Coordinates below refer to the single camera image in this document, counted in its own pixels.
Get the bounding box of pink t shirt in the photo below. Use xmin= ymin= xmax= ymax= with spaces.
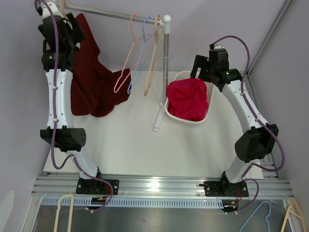
xmin=168 ymin=78 xmax=209 ymax=121

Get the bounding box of beige wooden hanger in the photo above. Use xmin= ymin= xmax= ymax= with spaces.
xmin=144 ymin=23 xmax=163 ymax=97

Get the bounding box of pink wire hanger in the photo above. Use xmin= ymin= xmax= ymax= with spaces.
xmin=113 ymin=14 xmax=142 ymax=93

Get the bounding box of blue wire hanger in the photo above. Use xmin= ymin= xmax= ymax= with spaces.
xmin=127 ymin=16 xmax=154 ymax=94

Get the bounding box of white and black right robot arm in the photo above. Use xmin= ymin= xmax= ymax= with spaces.
xmin=190 ymin=47 xmax=279 ymax=197

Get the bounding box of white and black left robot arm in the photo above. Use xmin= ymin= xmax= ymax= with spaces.
xmin=38 ymin=13 xmax=104 ymax=194

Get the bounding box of beige hanger under maroon shirt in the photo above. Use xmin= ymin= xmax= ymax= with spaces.
xmin=59 ymin=0 xmax=72 ymax=28

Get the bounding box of dark maroon t shirt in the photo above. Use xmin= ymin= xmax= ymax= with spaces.
xmin=71 ymin=14 xmax=131 ymax=117

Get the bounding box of blue hanger on floor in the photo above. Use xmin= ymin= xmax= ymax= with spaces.
xmin=239 ymin=201 xmax=272 ymax=232

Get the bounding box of beige hanger on floor left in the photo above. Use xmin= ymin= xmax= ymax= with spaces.
xmin=53 ymin=194 xmax=75 ymax=232

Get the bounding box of beige hanger on floor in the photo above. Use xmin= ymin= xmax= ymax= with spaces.
xmin=53 ymin=194 xmax=75 ymax=232
xmin=281 ymin=197 xmax=307 ymax=232

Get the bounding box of beige hanger on floor right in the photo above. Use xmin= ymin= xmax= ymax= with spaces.
xmin=281 ymin=197 xmax=307 ymax=232

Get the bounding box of white perforated plastic basket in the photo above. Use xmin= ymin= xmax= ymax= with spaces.
xmin=164 ymin=71 xmax=213 ymax=126

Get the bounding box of metal clothes rack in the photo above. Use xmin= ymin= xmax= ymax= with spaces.
xmin=44 ymin=0 xmax=172 ymax=132

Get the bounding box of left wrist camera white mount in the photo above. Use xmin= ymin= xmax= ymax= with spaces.
xmin=34 ymin=0 xmax=62 ymax=19

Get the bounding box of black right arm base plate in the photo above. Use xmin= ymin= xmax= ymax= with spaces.
xmin=199 ymin=181 xmax=249 ymax=197

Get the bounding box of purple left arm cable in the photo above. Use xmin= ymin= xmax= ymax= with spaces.
xmin=33 ymin=0 xmax=75 ymax=170

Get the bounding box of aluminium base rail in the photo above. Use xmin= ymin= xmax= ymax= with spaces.
xmin=31 ymin=173 xmax=294 ymax=200

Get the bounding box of white slotted cable duct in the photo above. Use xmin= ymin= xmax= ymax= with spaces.
xmin=41 ymin=196 xmax=237 ymax=209

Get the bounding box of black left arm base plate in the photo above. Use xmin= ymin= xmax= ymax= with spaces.
xmin=76 ymin=178 xmax=119 ymax=195

